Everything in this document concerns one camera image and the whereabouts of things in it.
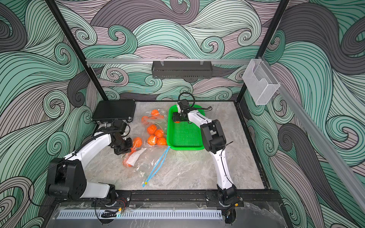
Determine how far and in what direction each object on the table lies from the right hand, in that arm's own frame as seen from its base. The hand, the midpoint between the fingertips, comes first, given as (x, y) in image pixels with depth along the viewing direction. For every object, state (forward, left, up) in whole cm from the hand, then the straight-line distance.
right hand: (175, 117), depth 105 cm
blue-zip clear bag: (-26, +16, +1) cm, 30 cm away
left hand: (-27, +26, +4) cm, 38 cm away
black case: (+13, +59, -6) cm, 60 cm away
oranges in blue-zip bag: (-19, +12, +3) cm, 22 cm away
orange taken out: (-4, -2, 0) cm, 4 cm away
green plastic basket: (-14, -7, -3) cm, 16 cm away
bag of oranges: (0, +13, +2) cm, 13 cm away
